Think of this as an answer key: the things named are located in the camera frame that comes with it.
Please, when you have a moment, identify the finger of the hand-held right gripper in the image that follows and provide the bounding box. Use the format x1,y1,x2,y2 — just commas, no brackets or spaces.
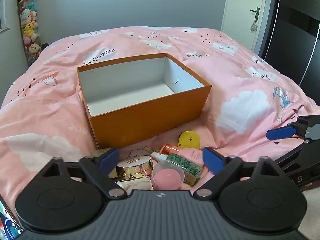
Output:
266,115,320,144

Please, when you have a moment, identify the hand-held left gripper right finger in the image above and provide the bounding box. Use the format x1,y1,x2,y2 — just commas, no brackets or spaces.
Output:
193,147,283,200

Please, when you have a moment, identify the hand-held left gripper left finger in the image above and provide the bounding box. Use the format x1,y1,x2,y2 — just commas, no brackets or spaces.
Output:
40,147,127,200

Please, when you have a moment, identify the pink pump bottle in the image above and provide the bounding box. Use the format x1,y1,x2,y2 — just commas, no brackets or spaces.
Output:
160,144,205,167

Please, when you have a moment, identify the gold round compact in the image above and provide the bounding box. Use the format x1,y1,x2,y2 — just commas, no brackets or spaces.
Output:
116,155,153,177

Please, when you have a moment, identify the green spray bottle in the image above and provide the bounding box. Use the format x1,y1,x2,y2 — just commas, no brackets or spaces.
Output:
151,152,204,178

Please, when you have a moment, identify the orange cardboard box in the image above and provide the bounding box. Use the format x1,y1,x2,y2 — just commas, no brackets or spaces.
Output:
77,53,212,150

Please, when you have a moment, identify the clear cup with pink candle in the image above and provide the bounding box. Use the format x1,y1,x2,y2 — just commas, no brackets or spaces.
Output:
151,161,185,191

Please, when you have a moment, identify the small olive box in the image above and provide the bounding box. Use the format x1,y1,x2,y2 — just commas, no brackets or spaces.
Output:
184,171,202,187

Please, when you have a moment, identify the yellow tape measure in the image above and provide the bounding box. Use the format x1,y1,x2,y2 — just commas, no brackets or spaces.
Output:
179,130,200,149

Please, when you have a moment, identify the pink printed blanket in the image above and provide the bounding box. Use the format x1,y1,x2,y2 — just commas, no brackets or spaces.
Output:
0,26,318,205

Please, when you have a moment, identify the black wardrobe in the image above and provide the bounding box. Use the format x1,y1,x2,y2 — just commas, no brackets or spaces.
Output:
257,0,320,100

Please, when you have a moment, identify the smartphone with colourful screen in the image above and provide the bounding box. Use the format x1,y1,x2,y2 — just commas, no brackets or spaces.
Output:
0,195,25,240

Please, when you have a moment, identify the white door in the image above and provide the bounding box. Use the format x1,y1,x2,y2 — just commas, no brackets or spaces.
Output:
221,0,269,54

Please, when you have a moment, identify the clear tube of plush toys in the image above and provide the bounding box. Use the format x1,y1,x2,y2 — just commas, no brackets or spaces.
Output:
17,0,43,65

